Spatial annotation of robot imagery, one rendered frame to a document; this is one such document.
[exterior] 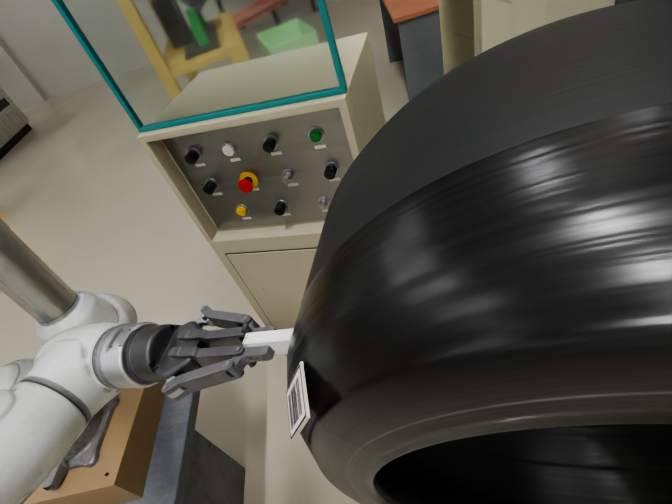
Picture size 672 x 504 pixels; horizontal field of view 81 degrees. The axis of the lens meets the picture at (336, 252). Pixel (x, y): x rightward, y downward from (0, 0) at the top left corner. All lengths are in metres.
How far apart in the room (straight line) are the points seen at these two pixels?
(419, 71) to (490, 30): 2.82
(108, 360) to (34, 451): 0.12
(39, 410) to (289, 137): 0.72
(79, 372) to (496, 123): 0.57
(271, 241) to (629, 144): 1.06
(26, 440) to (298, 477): 1.29
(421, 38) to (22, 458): 3.11
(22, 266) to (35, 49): 8.41
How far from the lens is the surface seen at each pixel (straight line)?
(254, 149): 1.07
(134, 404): 1.26
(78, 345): 0.65
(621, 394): 0.22
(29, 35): 9.35
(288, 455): 1.82
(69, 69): 9.29
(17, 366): 1.17
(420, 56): 3.30
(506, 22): 0.52
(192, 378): 0.51
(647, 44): 0.31
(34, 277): 1.11
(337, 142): 0.99
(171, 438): 1.27
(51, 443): 0.63
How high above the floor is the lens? 1.61
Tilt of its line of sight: 42 degrees down
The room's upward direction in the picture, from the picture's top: 21 degrees counter-clockwise
